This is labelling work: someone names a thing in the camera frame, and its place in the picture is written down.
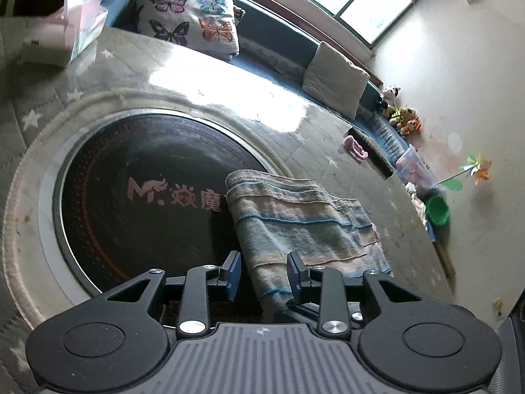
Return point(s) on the green framed window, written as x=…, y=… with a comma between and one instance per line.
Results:
x=361, y=12

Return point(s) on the plain grey pillow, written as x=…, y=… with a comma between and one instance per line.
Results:
x=332, y=78

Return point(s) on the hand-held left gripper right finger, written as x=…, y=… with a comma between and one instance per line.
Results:
x=293, y=273

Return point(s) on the striped blue towel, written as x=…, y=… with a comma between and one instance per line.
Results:
x=295, y=221

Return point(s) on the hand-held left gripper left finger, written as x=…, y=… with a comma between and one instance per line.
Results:
x=233, y=273

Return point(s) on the black remote control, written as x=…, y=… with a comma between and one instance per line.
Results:
x=373, y=154

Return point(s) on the clear plastic storage box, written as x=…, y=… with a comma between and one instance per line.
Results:
x=414, y=168

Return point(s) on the yellow green plush toy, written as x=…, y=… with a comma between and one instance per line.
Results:
x=394, y=115

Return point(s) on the round black built-in cooker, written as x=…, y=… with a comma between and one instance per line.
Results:
x=123, y=172

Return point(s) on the brown plush bear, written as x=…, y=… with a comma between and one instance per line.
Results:
x=408, y=113

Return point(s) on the white crumpled cloth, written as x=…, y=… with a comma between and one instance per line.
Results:
x=416, y=203

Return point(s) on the black and white plush toy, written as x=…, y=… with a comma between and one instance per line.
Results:
x=389, y=95

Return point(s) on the pink tissue box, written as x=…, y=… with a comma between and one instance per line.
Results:
x=86, y=28

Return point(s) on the pink hair band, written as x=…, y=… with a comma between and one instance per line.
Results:
x=354, y=145

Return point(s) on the butterfly print pillow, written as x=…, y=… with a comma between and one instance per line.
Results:
x=184, y=16

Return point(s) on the colourful pinwheel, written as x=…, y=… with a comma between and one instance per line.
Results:
x=478, y=168

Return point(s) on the blue sofa bench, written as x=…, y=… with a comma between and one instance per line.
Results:
x=279, y=33

